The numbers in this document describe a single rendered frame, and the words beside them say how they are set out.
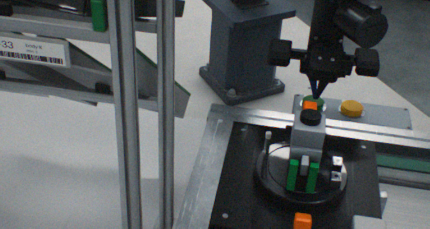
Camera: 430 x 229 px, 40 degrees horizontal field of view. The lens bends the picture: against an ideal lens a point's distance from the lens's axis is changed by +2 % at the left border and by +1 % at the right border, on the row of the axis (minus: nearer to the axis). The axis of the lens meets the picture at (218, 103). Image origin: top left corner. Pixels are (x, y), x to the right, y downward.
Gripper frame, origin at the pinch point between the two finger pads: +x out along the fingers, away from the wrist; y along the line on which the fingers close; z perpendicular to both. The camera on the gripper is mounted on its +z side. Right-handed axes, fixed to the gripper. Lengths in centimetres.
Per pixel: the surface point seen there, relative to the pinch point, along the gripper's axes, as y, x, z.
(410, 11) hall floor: 65, 100, -254
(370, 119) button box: 10.0, 5.6, 1.4
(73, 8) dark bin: -28, -29, 39
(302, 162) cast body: -2.2, -2.8, 25.9
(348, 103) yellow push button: 6.0, 4.3, -0.8
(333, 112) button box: 3.5, 5.5, 0.8
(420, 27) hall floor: 69, 100, -233
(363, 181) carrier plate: 7.8, 4.7, 19.5
